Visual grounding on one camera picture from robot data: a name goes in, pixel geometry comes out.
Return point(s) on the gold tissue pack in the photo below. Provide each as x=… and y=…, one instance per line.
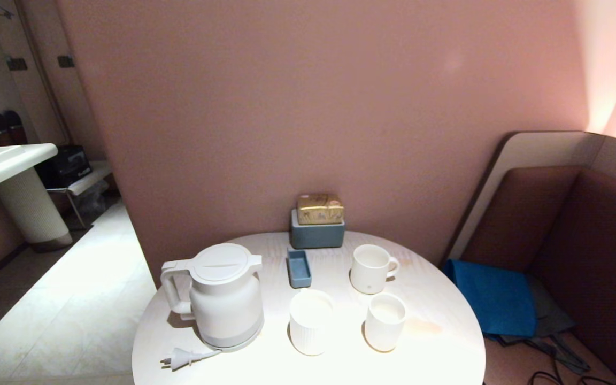
x=320, y=208

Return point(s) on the blue-grey tissue box holder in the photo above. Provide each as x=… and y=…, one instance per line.
x=316, y=236

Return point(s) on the grey round kettle base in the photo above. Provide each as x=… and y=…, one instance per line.
x=254, y=336

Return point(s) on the small blue rectangular tray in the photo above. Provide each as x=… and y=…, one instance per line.
x=299, y=270

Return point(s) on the grey fabric bag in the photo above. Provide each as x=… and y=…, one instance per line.
x=551, y=315

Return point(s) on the black box appliance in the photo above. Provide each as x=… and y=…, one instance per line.
x=67, y=166

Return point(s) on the beige bench side panel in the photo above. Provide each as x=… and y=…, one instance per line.
x=532, y=152

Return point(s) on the black door hinge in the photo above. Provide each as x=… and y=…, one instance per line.
x=17, y=64
x=66, y=61

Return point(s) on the tall smooth white cup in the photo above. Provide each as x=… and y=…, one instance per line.
x=384, y=334

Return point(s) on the blue fabric bag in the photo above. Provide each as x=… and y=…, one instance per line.
x=495, y=299

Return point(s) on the wide ribbed white cup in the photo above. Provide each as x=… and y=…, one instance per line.
x=310, y=331

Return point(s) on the wooden side shelf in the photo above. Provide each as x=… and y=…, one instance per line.
x=91, y=176

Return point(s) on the white electric kettle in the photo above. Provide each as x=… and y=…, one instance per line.
x=222, y=289

